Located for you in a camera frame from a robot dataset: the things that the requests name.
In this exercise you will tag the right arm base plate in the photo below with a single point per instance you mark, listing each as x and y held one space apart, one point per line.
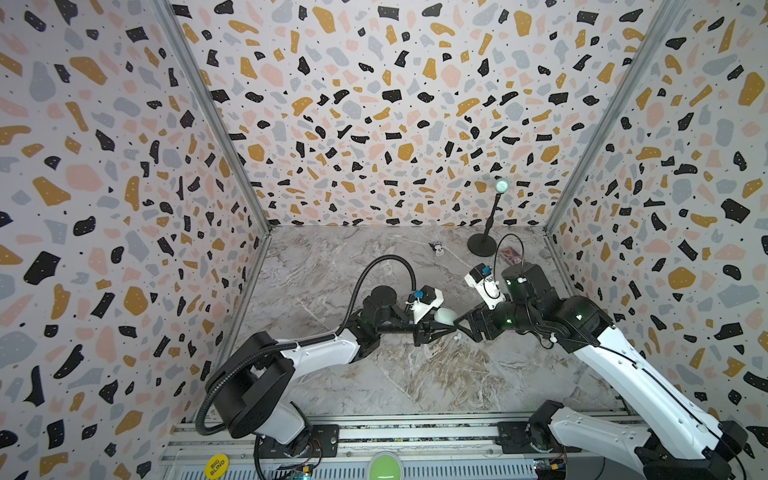
518 437

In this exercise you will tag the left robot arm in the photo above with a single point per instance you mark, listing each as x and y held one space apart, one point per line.
245 396

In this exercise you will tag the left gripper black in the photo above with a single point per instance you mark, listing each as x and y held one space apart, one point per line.
427 332

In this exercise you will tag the colourful card box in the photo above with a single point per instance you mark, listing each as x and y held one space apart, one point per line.
512 256

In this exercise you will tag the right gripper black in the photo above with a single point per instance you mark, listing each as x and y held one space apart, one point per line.
475 321

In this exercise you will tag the yellow round sticker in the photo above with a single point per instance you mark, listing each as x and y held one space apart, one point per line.
216 467

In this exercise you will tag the mint green charging case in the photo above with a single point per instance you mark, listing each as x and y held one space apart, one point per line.
445 316

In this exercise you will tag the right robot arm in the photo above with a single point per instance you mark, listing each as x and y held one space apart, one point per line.
676 439

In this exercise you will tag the small black purple figurine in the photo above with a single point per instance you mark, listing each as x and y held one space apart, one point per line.
437 248

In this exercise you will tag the aluminium front rail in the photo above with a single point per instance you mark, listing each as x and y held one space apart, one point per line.
449 437

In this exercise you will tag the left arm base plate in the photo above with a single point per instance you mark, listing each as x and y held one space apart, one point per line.
318 440

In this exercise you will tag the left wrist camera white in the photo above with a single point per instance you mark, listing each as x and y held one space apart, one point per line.
422 302

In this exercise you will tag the green round button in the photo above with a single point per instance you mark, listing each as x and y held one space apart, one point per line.
385 466

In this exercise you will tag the black microphone stand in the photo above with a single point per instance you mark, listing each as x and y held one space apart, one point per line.
482 244

